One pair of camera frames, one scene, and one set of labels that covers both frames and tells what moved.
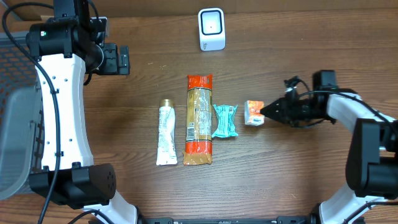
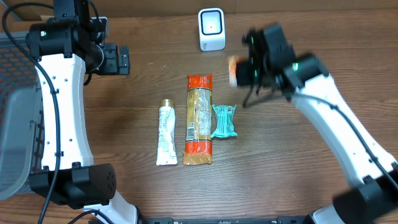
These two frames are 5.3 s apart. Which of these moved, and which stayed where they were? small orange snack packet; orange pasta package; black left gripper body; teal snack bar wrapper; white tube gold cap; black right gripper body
Moved: black right gripper body; small orange snack packet
Stayed: orange pasta package; white tube gold cap; black left gripper body; teal snack bar wrapper
